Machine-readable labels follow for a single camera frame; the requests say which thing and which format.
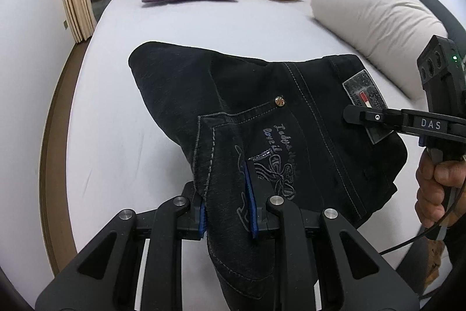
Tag black denim pants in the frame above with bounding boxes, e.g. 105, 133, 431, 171
129, 42, 407, 310

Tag right hand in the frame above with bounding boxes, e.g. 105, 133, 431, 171
415, 149, 465, 249

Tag rolled beige duvet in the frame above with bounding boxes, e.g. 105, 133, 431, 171
310, 0, 448, 100

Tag white bed mattress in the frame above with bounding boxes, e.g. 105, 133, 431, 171
67, 0, 443, 280

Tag black cable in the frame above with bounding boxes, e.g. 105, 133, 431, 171
378, 182, 466, 301

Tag brown wooden bed frame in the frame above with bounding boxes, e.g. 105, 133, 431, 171
39, 40, 90, 275

